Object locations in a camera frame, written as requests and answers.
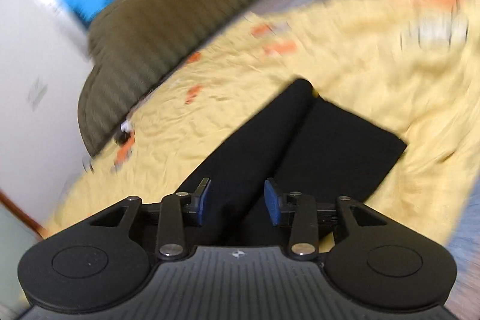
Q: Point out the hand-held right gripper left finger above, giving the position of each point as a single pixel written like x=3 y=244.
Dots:
x=202 y=200

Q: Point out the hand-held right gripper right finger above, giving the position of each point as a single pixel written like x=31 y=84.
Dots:
x=272 y=202

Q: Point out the black pants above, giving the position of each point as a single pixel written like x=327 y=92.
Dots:
x=270 y=151

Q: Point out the yellow printed bedsheet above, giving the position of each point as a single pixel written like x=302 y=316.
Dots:
x=337 y=61

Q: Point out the olive green padded headboard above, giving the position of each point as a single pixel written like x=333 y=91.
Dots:
x=168 y=24

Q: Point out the blue grey knitted blanket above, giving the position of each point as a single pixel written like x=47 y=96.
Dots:
x=468 y=241

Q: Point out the brown wooden door frame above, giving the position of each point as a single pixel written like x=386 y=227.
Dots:
x=22 y=213

